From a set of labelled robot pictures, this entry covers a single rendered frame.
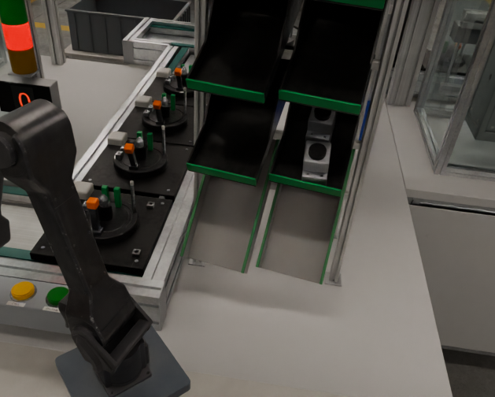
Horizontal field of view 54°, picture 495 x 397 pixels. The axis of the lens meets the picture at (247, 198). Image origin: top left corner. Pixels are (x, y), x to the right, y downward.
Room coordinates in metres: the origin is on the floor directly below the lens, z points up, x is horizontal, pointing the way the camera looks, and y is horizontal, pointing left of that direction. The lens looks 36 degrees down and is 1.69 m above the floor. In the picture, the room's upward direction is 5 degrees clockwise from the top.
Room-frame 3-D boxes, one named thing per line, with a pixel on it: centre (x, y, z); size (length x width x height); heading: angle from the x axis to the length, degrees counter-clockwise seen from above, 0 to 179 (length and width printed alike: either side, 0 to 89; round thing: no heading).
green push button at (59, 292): (0.62, 0.34, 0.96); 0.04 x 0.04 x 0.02
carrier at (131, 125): (1.33, 0.27, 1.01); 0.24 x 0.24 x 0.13; 86
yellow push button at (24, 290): (0.62, 0.41, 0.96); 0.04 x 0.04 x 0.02
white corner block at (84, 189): (0.94, 0.40, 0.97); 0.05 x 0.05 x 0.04; 86
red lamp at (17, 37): (0.96, 0.49, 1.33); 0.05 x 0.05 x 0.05
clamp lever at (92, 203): (0.79, 0.31, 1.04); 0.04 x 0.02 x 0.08; 176
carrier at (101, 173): (1.09, 0.29, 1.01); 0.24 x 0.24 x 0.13; 86
